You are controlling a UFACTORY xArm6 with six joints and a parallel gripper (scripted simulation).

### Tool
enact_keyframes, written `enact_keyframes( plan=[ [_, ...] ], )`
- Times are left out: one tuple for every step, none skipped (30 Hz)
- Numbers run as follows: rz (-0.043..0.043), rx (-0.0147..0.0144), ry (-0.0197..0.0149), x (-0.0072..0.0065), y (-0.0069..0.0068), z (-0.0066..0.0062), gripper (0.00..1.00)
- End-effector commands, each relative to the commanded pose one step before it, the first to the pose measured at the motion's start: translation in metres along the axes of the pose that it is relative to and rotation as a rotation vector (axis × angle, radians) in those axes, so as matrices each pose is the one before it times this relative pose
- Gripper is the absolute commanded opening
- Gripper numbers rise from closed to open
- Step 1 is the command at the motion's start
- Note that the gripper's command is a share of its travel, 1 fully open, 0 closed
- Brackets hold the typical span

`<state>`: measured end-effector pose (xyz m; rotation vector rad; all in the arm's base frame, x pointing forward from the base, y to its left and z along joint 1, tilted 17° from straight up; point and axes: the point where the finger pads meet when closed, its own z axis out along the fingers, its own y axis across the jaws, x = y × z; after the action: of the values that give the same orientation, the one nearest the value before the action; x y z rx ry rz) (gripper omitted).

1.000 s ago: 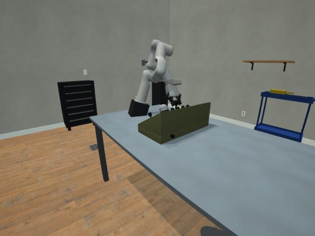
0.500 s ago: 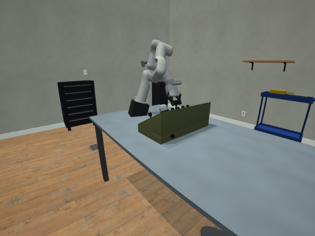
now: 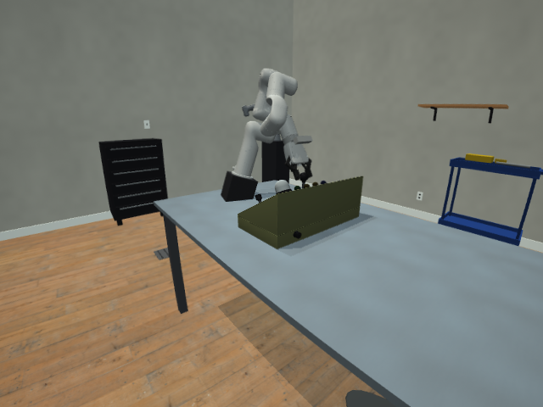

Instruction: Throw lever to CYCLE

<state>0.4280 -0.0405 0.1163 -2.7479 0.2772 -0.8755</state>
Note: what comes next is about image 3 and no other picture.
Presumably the olive green control console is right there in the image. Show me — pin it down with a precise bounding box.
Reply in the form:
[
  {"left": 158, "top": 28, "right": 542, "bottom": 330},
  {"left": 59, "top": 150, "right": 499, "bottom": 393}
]
[{"left": 238, "top": 172, "right": 363, "bottom": 249}]

